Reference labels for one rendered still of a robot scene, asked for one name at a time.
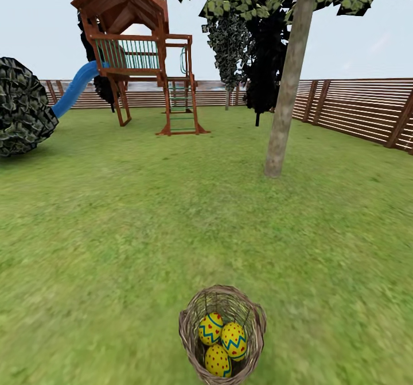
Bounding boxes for wicker basket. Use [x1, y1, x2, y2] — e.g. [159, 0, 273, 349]
[178, 284, 267, 385]

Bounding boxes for easter egg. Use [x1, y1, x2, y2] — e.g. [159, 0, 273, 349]
[204, 344, 232, 378]
[220, 320, 248, 365]
[197, 312, 224, 347]

